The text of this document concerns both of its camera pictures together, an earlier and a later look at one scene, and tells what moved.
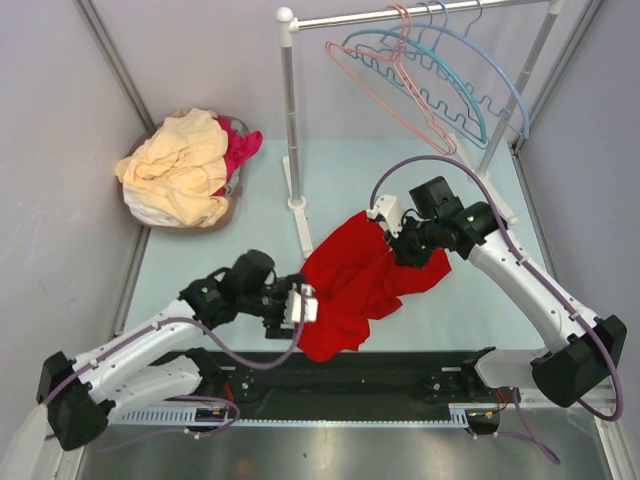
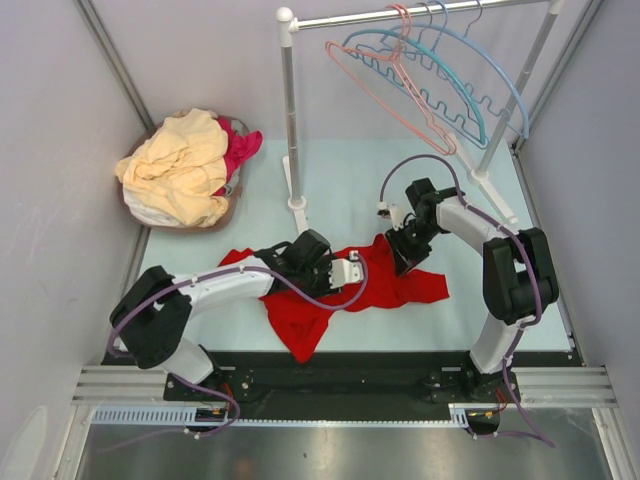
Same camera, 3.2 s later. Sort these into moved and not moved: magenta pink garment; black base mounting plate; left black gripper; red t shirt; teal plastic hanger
Moved: left black gripper; red t shirt
Not moved: magenta pink garment; teal plastic hanger; black base mounting plate
